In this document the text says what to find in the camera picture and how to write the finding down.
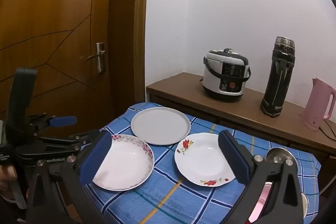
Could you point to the pink electric kettle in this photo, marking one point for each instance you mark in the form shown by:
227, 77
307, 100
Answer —
317, 103

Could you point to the pink and white bowl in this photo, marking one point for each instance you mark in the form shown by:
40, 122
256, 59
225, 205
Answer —
262, 197

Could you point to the grey round plate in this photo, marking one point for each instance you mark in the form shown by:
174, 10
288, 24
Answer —
160, 125

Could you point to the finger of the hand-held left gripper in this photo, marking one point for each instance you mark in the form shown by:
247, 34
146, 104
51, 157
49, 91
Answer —
63, 121
78, 140

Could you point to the black thermos flask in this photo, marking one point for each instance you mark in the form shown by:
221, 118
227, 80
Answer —
275, 82

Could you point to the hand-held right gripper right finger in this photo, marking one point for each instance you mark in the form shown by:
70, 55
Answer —
233, 158

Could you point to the white plate pink floral rim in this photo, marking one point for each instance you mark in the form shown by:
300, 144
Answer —
126, 161

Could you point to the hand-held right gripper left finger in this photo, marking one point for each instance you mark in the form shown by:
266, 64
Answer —
95, 161

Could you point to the brown wooden cabinet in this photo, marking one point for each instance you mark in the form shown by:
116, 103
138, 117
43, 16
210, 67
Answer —
236, 111

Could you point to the wooden door frame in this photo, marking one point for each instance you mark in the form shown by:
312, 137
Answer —
131, 29

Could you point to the person's left hand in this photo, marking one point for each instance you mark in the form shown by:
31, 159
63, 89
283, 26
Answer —
8, 178

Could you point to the white plate red flowers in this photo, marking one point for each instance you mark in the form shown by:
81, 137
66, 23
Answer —
202, 158

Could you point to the white black rice cooker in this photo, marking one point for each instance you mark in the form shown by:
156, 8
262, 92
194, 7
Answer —
218, 74

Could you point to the brown wooden door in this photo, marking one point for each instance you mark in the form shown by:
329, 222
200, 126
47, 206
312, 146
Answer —
65, 16

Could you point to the blue plaid cloth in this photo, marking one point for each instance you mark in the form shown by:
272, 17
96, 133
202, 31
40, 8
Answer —
168, 197

